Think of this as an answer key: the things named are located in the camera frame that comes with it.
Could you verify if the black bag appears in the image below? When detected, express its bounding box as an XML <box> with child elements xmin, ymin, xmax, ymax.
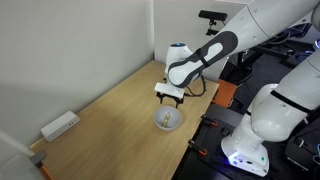
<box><xmin>284</xmin><ymin>128</ymin><xmax>320</xmax><ymax>173</ymax></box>

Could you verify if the grey table clamp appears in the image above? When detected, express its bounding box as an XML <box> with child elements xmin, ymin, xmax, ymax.
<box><xmin>29</xmin><ymin>150</ymin><xmax>55</xmax><ymax>180</ymax></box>

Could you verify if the black camera on stand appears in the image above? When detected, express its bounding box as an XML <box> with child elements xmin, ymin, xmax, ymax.
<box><xmin>198</xmin><ymin>9</ymin><xmax>229</xmax><ymax>36</ymax></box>

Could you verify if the white vertical beam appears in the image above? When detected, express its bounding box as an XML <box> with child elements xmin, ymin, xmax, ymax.
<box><xmin>0</xmin><ymin>129</ymin><xmax>35</xmax><ymax>180</ymax></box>

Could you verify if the white rectangular box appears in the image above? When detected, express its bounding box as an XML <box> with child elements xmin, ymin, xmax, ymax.
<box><xmin>40</xmin><ymin>110</ymin><xmax>81</xmax><ymax>143</ymax></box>

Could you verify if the black metal frame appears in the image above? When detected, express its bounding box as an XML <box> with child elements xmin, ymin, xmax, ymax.
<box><xmin>239</xmin><ymin>23</ymin><xmax>316</xmax><ymax>68</ymax></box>

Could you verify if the yellow pen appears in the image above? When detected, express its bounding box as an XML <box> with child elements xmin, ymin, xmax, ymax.
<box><xmin>162</xmin><ymin>112</ymin><xmax>171</xmax><ymax>128</ymax></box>

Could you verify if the grey round bowl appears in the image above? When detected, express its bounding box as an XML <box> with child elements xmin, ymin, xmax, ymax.
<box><xmin>153</xmin><ymin>105</ymin><xmax>183</xmax><ymax>132</ymax></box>

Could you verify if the gripper body block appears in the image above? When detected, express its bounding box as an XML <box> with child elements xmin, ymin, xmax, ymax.
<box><xmin>154</xmin><ymin>82</ymin><xmax>186</xmax><ymax>100</ymax></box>

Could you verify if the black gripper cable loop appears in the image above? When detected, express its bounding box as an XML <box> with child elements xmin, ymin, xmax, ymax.
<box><xmin>184</xmin><ymin>74</ymin><xmax>208</xmax><ymax>98</ymax></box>

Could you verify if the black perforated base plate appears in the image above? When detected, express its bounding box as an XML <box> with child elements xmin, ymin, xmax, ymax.
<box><xmin>191</xmin><ymin>103</ymin><xmax>268</xmax><ymax>180</ymax></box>

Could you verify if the orange seat cushion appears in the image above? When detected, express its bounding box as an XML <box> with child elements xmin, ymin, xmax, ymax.
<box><xmin>211</xmin><ymin>79</ymin><xmax>238</xmax><ymax>109</ymax></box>

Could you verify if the black clamp with orange handle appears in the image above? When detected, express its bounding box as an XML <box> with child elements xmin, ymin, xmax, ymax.
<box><xmin>200</xmin><ymin>114</ymin><xmax>219</xmax><ymax>128</ymax></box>
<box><xmin>187</xmin><ymin>139</ymin><xmax>209</xmax><ymax>158</ymax></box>

